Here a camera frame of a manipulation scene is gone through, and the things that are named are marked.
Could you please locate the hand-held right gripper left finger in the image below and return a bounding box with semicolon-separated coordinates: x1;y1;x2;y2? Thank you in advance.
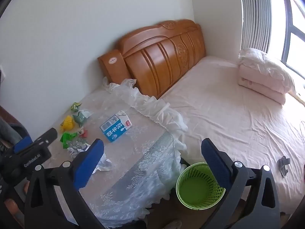
24;138;105;229

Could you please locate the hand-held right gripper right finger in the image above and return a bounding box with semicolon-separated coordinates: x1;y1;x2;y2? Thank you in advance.
201;138;280;229

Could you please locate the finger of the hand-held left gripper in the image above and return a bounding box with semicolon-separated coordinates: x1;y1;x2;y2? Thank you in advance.
33;128;58;146
12;135;33;154

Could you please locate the white tissue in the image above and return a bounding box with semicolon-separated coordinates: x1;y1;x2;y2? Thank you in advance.
94;157;113;172

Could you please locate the large silver foil wrapper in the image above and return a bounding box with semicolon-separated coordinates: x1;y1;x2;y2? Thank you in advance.
67;139;91;158

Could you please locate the bright green wrapper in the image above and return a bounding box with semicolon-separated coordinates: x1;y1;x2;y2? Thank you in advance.
60;132;78;149

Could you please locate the green plastic wastebasket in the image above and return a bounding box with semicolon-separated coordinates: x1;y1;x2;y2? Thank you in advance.
176;162;226;211

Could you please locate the dark green wrapper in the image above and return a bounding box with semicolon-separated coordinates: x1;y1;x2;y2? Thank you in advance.
73;110;91;126

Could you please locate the blue white milk carton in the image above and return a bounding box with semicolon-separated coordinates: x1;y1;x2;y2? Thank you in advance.
100;110;132;143

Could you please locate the person's left hand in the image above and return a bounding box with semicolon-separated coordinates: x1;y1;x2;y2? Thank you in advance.
3;181;30;222

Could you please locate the grey cloth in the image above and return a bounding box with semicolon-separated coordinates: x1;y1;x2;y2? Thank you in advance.
0;118;24;146

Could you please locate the yellow ribbed plastic shell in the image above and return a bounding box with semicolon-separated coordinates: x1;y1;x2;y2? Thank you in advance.
59;115;75;132

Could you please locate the brown wooden furniture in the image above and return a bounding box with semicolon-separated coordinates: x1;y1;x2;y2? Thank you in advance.
0;105;15;121

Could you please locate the bed with pink sheet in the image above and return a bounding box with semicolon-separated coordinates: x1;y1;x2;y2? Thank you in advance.
158;55;305;216

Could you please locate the white lace tablecloth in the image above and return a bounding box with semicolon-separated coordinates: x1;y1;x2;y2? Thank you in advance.
42;77;189;225

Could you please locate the grey metal clip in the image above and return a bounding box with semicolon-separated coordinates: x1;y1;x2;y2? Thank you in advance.
277;156;290;177

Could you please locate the folded pink quilt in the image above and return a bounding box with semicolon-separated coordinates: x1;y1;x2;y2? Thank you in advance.
238;65;287;105

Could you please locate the white pillow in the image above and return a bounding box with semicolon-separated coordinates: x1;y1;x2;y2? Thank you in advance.
239;48;296;94

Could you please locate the carved wooden headboard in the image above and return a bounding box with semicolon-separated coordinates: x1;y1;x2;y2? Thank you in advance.
98;19;207;99

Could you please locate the dark framed window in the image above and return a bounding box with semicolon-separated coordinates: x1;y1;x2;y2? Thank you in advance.
267;0;305;79

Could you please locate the white pleated curtain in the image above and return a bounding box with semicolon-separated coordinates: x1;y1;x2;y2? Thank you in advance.
239;0;272;53

